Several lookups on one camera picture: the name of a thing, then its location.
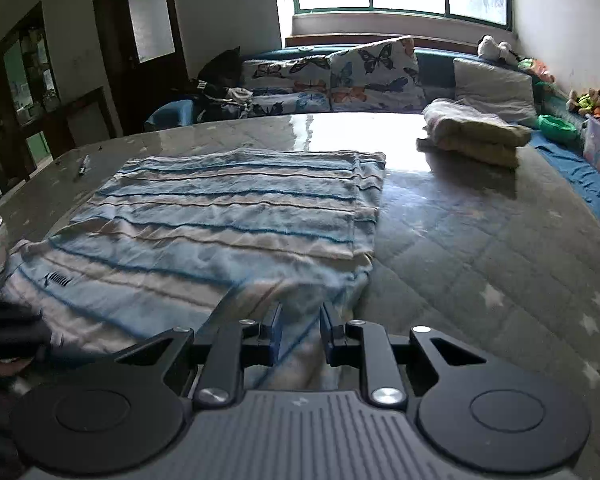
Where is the blue bed sheet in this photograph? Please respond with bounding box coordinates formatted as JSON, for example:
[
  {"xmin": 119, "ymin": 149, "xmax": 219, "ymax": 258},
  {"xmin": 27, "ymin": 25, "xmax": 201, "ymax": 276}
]
[{"xmin": 529, "ymin": 129, "xmax": 600, "ymax": 247}]

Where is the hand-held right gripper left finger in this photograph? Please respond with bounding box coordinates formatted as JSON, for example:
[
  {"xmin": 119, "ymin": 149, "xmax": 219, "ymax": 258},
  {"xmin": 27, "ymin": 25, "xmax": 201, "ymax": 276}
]
[{"xmin": 115, "ymin": 302, "xmax": 284, "ymax": 409}]

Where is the folded beige blanket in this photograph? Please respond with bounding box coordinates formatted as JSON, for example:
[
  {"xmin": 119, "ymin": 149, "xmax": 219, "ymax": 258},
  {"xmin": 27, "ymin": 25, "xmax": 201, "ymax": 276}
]
[{"xmin": 416, "ymin": 98, "xmax": 534, "ymax": 169}]

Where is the yellow green plush toy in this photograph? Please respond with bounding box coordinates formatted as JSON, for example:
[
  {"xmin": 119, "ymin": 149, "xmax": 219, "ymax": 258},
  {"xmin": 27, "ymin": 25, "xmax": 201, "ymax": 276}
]
[{"xmin": 567, "ymin": 88, "xmax": 600, "ymax": 117}]

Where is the blue white striped towel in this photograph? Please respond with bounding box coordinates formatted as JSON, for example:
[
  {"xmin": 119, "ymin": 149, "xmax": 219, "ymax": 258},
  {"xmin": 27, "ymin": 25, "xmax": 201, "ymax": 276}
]
[{"xmin": 0, "ymin": 148, "xmax": 387, "ymax": 392}]

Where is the grey quilted mattress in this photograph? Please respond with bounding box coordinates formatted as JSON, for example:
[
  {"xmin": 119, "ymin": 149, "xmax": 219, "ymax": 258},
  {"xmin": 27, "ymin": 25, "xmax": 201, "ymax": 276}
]
[{"xmin": 0, "ymin": 111, "xmax": 600, "ymax": 466}]

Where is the long butterfly print cushion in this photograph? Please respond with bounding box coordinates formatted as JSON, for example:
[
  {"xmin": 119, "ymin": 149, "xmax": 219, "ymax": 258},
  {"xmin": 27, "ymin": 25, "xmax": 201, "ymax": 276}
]
[{"xmin": 240, "ymin": 55, "xmax": 334, "ymax": 117}]

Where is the blue sofa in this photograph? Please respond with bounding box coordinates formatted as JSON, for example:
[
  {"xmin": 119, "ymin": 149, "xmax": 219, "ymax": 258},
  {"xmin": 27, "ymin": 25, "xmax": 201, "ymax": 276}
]
[{"xmin": 144, "ymin": 44, "xmax": 556, "ymax": 132}]

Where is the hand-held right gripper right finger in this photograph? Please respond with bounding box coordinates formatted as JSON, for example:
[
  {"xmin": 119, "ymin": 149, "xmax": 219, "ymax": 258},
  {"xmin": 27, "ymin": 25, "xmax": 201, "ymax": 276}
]
[{"xmin": 319, "ymin": 302, "xmax": 488, "ymax": 407}]

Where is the green plastic bowl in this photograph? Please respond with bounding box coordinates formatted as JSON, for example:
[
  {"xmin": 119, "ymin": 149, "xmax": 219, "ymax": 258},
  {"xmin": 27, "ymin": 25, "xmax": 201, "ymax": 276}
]
[{"xmin": 537, "ymin": 114, "xmax": 579, "ymax": 144}]

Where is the grey pillow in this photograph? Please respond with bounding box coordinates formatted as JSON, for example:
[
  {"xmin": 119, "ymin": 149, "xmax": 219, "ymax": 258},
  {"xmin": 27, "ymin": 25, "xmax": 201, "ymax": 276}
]
[{"xmin": 452, "ymin": 57, "xmax": 540, "ymax": 129}]

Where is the dark wooden door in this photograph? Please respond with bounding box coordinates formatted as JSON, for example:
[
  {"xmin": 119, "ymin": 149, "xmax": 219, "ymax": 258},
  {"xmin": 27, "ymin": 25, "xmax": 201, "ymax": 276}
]
[{"xmin": 89, "ymin": 0, "xmax": 189, "ymax": 137}]

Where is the black bag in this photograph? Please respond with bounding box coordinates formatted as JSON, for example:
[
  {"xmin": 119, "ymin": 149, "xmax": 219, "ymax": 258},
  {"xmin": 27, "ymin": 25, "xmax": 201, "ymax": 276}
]
[{"xmin": 196, "ymin": 46, "xmax": 255, "ymax": 120}]

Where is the white plush toy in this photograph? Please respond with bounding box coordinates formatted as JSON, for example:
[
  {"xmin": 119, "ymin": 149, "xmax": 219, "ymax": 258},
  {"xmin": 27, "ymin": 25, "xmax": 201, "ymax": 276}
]
[{"xmin": 477, "ymin": 35, "xmax": 515, "ymax": 65}]

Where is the dark wooden glass cabinet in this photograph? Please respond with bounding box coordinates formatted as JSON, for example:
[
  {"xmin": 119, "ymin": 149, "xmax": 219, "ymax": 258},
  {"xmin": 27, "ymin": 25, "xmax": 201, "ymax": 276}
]
[{"xmin": 0, "ymin": 2, "xmax": 67, "ymax": 187}]

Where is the large butterfly print pillow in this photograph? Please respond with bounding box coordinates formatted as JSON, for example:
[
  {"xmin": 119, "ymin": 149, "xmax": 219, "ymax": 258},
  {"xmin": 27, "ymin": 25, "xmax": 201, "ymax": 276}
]
[{"xmin": 329, "ymin": 36, "xmax": 427, "ymax": 114}]

